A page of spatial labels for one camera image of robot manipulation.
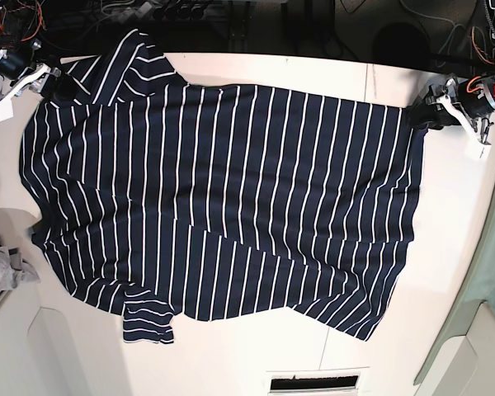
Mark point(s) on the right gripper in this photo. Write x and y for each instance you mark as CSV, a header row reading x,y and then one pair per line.
x,y
26,67

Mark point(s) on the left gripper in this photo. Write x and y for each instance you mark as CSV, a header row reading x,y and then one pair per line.
x,y
468,104

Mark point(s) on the navy white striped t-shirt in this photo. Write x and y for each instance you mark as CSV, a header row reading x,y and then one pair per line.
x,y
159,197

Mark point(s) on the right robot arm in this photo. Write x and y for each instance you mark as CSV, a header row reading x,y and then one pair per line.
x,y
22,21

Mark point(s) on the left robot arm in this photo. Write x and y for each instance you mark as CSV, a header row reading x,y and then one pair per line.
x,y
486,57

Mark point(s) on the pale green bin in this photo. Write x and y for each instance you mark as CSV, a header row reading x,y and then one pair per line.
x,y
462,358

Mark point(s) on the white slotted vent box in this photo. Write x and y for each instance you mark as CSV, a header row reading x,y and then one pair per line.
x,y
317,382

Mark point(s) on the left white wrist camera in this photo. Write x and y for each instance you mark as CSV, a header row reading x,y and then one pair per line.
x,y
477,151

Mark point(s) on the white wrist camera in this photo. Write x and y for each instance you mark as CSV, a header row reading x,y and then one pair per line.
x,y
6,110
477,151

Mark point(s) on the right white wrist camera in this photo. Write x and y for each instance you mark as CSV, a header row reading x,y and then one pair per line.
x,y
6,110

